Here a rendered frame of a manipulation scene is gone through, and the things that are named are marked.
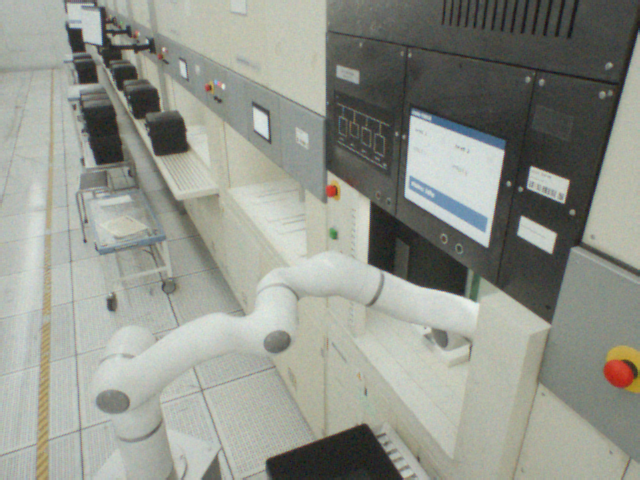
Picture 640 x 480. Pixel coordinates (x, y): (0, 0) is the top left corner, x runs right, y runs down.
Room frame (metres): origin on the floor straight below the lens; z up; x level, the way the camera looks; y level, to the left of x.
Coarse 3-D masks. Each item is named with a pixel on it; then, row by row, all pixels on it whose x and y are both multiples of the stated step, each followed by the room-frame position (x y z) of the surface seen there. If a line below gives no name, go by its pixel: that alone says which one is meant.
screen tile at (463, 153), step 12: (456, 144) 0.94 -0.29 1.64; (468, 144) 0.91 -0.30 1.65; (456, 156) 0.94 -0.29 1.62; (468, 156) 0.91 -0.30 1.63; (480, 156) 0.88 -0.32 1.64; (480, 168) 0.88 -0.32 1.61; (492, 168) 0.85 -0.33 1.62; (456, 180) 0.93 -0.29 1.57; (468, 180) 0.90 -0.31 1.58; (480, 180) 0.87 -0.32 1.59; (492, 180) 0.85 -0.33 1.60; (456, 192) 0.93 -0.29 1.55; (468, 192) 0.90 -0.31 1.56; (480, 192) 0.87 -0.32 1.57; (480, 204) 0.87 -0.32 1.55
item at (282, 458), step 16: (352, 432) 0.88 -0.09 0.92; (368, 432) 0.88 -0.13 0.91; (304, 448) 0.83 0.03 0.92; (320, 448) 0.84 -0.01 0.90; (336, 448) 0.86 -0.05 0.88; (352, 448) 0.88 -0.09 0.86; (368, 448) 0.88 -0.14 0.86; (384, 448) 0.82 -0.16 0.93; (272, 464) 0.80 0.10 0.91; (288, 464) 0.81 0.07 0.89; (304, 464) 0.83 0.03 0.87; (320, 464) 0.84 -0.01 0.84; (336, 464) 0.86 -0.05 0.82; (352, 464) 0.88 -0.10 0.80; (368, 464) 0.87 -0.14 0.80; (384, 464) 0.81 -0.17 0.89
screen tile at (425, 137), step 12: (420, 132) 1.05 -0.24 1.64; (432, 132) 1.02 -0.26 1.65; (420, 144) 1.05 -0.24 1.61; (432, 144) 1.01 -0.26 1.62; (420, 156) 1.05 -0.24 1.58; (444, 156) 0.97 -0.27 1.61; (420, 168) 1.04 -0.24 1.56; (432, 168) 1.00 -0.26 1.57; (444, 168) 0.97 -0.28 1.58; (432, 180) 1.00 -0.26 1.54
